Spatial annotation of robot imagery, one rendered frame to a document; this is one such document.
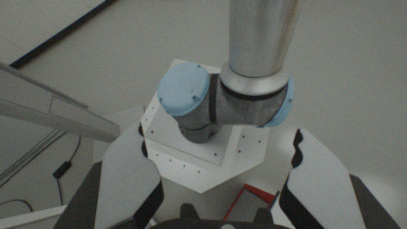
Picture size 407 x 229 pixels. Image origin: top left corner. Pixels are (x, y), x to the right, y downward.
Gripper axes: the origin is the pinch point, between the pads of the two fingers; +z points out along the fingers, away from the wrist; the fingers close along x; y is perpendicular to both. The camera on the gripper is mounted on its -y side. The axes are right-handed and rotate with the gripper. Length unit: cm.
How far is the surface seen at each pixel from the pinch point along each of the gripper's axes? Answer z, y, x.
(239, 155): 21.6, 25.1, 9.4
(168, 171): 18.6, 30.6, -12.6
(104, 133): 77, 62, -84
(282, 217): 9.1, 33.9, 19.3
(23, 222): 12, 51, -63
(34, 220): 13, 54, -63
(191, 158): 21.3, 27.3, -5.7
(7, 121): 78, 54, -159
